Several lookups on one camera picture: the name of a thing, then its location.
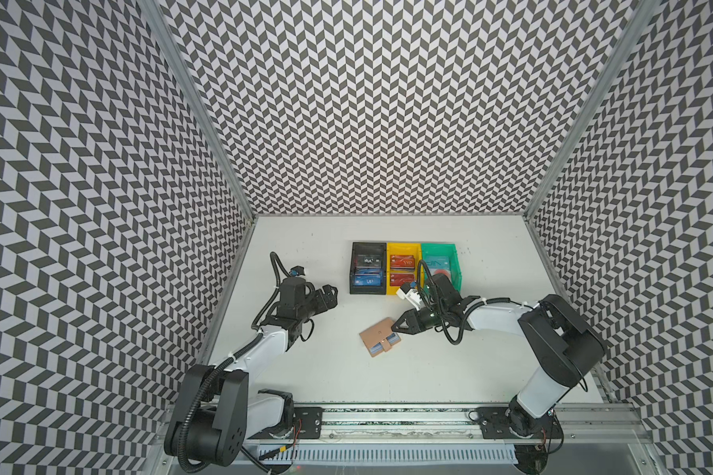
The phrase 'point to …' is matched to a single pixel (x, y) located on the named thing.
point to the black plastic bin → (367, 248)
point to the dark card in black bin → (367, 260)
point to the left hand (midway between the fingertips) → (327, 295)
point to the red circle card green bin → (442, 271)
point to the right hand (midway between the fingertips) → (396, 332)
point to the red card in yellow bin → (402, 261)
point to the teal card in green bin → (438, 261)
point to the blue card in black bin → (367, 277)
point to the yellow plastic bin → (403, 248)
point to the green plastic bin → (441, 249)
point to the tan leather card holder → (380, 336)
